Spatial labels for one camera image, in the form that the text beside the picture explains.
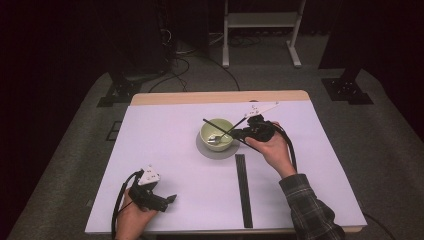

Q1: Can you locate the metal spoon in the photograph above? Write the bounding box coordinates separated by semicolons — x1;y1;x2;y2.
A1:
207;117;248;145

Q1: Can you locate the person's left hand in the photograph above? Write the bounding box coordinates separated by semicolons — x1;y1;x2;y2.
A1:
115;189;158;240

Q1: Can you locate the black stand base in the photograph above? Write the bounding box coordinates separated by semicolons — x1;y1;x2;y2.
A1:
321;64;374;106
96;71;143;108

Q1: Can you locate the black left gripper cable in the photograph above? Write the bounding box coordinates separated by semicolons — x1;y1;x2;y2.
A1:
111;169;144;240

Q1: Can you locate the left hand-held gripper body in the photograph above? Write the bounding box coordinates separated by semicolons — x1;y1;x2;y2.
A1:
128;164;169;213

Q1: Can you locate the person's right hand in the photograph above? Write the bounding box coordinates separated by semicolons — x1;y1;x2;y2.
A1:
245;121;297;179

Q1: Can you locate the black textured chopstick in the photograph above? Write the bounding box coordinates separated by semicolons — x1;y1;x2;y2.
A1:
242;153;254;229
202;118;261;154

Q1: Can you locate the pale green bowl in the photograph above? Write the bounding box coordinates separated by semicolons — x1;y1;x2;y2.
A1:
199;118;238;153

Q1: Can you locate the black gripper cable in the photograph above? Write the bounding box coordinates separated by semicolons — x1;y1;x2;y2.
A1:
272;123;398;240
111;169;144;240

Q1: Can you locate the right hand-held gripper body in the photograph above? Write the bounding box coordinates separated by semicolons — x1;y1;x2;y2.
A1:
244;101;280;143

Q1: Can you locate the white metal stand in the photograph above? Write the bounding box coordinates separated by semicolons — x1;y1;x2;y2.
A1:
222;0;306;69

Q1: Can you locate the grey round saucer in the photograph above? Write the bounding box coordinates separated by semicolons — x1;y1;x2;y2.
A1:
195;131;241;161

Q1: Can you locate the black ruler strip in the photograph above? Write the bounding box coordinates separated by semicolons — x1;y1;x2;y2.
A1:
234;153;254;229

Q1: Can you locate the white table sheet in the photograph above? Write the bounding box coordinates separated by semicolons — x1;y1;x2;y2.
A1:
84;100;368;234

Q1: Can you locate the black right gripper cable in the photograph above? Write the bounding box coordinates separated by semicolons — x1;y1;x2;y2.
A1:
272;123;398;240

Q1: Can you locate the black cable bundle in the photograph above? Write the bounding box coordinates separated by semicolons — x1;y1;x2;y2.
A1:
229;34;264;48

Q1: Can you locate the black floor cable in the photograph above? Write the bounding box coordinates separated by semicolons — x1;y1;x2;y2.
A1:
191;54;241;92
148;57;191;94

